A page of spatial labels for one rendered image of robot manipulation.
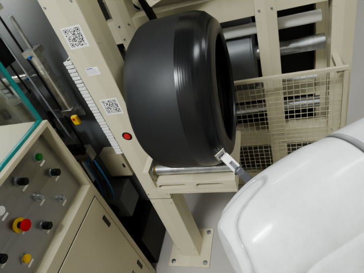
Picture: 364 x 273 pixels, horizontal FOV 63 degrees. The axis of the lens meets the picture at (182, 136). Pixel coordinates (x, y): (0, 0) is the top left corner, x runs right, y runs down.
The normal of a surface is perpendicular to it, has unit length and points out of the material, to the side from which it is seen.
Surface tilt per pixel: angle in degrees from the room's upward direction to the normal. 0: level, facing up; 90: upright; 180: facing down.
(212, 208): 0
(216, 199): 0
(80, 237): 90
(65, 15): 90
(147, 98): 58
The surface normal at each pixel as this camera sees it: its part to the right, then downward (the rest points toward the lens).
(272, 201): -0.41, -0.60
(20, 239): 0.94, -0.09
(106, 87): -0.18, 0.67
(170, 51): -0.32, -0.30
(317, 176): -0.20, -0.60
